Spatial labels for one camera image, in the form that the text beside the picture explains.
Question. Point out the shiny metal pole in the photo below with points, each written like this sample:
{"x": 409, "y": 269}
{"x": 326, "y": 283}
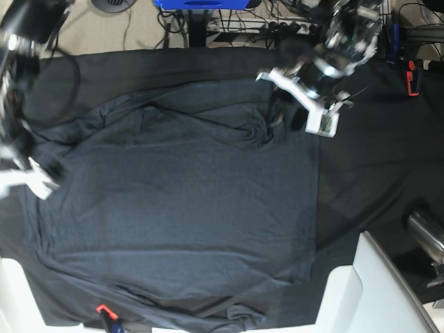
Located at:
{"x": 427, "y": 231}

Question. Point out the orange black clamp bottom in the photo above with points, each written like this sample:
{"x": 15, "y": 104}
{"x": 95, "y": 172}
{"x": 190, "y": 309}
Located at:
{"x": 111, "y": 322}

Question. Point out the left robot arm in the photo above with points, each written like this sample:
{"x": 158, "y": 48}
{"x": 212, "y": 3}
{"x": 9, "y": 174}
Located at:
{"x": 312, "y": 73}

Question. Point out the black table cloth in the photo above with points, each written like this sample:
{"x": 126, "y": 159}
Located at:
{"x": 387, "y": 152}

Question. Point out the black table leg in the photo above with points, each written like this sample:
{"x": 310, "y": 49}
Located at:
{"x": 197, "y": 21}

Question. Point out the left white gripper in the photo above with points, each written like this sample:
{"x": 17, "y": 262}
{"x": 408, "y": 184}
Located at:
{"x": 280, "y": 101}

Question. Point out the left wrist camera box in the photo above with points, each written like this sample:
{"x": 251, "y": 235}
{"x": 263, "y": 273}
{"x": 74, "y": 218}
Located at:
{"x": 324, "y": 125}

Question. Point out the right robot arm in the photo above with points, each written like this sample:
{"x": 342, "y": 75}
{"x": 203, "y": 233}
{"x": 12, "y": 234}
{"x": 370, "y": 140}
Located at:
{"x": 26, "y": 27}

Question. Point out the dark grey T-shirt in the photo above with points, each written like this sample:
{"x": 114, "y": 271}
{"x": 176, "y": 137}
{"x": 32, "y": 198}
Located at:
{"x": 176, "y": 204}

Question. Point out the blue clamp handle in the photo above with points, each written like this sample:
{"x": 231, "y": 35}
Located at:
{"x": 392, "y": 35}

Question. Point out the white panel right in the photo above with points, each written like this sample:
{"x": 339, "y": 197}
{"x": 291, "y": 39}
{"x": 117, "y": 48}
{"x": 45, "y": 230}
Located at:
{"x": 370, "y": 295}

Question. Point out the white panel left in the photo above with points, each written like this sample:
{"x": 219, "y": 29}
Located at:
{"x": 19, "y": 311}

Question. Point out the white power strip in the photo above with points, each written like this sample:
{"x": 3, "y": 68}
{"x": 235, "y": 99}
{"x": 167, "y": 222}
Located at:
{"x": 252, "y": 25}

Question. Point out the white panel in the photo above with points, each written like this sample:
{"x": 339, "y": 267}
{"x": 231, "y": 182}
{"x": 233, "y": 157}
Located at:
{"x": 370, "y": 295}
{"x": 19, "y": 311}

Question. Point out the orange black clamp right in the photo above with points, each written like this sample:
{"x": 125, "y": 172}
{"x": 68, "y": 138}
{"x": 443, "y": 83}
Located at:
{"x": 414, "y": 77}

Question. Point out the orange black clamp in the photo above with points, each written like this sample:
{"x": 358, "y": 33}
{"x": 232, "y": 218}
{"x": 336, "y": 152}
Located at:
{"x": 414, "y": 77}
{"x": 111, "y": 322}

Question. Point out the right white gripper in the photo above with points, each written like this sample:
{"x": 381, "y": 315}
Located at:
{"x": 42, "y": 182}

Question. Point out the blue plastic bin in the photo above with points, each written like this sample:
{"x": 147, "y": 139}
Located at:
{"x": 202, "y": 4}

